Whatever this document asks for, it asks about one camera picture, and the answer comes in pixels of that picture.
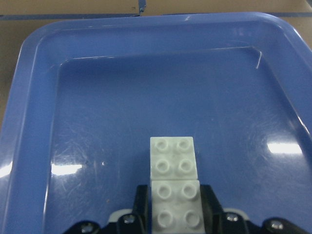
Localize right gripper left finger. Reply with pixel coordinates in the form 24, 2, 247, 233
132, 185, 150, 234

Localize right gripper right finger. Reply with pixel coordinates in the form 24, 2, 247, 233
200, 185, 223, 234

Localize white block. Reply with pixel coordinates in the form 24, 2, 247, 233
150, 136, 198, 181
151, 180, 205, 234

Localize blue plastic tray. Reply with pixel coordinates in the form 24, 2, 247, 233
0, 13, 312, 234

